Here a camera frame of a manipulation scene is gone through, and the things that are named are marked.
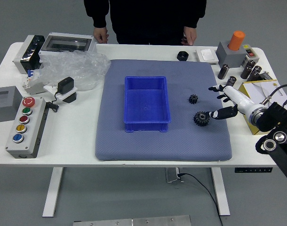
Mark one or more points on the person's right hand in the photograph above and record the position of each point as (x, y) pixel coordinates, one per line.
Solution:
(100, 35)

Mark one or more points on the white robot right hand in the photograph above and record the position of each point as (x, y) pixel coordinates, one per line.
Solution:
(240, 100)

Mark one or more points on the person's left hand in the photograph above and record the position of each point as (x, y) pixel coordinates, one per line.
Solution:
(190, 35)

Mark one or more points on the big black gear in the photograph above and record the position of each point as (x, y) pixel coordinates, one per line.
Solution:
(200, 119)

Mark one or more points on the small black gear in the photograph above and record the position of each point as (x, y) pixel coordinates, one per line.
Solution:
(193, 99)

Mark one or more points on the blue plastic box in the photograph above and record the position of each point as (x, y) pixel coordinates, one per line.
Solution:
(145, 101)

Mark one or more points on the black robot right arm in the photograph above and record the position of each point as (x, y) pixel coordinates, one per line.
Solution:
(280, 113)

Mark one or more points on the yellow and white cardboard box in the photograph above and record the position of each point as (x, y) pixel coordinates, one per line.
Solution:
(256, 89)

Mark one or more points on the black hex nut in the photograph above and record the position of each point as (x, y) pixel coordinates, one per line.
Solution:
(183, 56)

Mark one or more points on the grey distribution box clear lid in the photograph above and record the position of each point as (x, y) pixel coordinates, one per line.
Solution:
(66, 43)

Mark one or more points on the grey metal control box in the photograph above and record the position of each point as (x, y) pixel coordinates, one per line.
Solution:
(172, 175)

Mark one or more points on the grey pushbutton control box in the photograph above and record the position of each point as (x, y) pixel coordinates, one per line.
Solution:
(22, 127)

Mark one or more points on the dark brown capacitor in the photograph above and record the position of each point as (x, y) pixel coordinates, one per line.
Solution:
(254, 73)
(247, 69)
(223, 71)
(231, 81)

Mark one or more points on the small black electronic module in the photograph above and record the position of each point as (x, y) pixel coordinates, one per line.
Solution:
(266, 75)

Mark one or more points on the clear plastic bag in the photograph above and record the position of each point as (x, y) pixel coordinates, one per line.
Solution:
(75, 66)

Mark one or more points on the grey block with round hole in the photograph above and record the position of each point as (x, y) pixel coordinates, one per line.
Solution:
(228, 57)

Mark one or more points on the orange cylinder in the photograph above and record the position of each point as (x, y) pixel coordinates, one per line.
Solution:
(236, 40)

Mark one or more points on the person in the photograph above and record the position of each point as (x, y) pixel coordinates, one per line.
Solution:
(145, 18)

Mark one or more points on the black power adapter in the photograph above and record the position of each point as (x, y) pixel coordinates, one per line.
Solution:
(66, 84)

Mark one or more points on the white socket plate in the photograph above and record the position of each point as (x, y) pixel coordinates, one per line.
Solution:
(71, 93)

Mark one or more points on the black table control panel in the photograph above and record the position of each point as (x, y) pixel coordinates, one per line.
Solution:
(252, 170)

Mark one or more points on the white circuit breaker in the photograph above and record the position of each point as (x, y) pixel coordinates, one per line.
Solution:
(28, 83)

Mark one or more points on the white table leg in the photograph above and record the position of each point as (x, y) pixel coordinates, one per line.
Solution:
(220, 190)
(53, 190)

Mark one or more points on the grey-blue foam mat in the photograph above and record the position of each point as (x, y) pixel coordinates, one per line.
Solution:
(157, 146)

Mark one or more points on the grey block with square hole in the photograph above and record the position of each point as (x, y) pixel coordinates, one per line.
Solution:
(4, 110)

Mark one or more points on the grey metal plate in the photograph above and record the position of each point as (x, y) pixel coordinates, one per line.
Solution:
(134, 221)

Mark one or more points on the white wall switch plate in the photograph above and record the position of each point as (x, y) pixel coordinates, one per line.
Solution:
(207, 56)

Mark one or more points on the white switch box red button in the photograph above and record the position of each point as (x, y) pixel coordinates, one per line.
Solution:
(250, 53)

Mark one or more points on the grey enclosure with black panel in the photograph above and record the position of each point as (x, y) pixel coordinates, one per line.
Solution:
(23, 54)

